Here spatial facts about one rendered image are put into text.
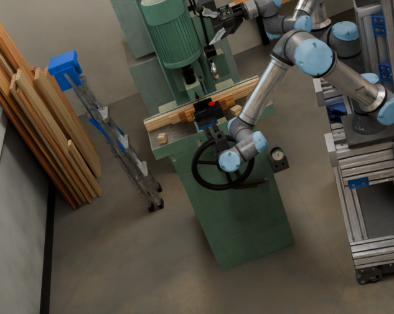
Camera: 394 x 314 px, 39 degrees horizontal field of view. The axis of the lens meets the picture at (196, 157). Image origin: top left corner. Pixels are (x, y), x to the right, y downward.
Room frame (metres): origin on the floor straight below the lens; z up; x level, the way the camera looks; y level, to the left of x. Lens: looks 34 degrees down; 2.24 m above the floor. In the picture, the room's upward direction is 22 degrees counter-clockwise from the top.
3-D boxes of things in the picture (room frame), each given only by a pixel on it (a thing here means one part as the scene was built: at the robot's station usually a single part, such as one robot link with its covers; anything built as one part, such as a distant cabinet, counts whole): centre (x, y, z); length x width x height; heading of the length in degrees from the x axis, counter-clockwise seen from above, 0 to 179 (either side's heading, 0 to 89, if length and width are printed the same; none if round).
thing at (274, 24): (2.21, -0.54, 1.24); 0.11 x 0.08 x 0.11; 37
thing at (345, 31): (2.32, -0.87, 0.98); 0.13 x 0.12 x 0.14; 37
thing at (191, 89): (2.36, -0.11, 1.03); 0.14 x 0.07 x 0.09; 178
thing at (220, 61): (2.52, -0.27, 1.02); 0.09 x 0.07 x 0.12; 88
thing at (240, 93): (2.33, -0.22, 0.92); 0.54 x 0.02 x 0.04; 88
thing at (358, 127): (1.84, -0.73, 0.87); 0.15 x 0.15 x 0.10
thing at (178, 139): (2.23, -0.12, 0.87); 0.61 x 0.30 x 0.06; 88
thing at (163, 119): (2.36, -0.13, 0.92); 0.60 x 0.02 x 0.05; 88
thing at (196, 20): (2.55, -0.27, 1.23); 0.09 x 0.08 x 0.15; 178
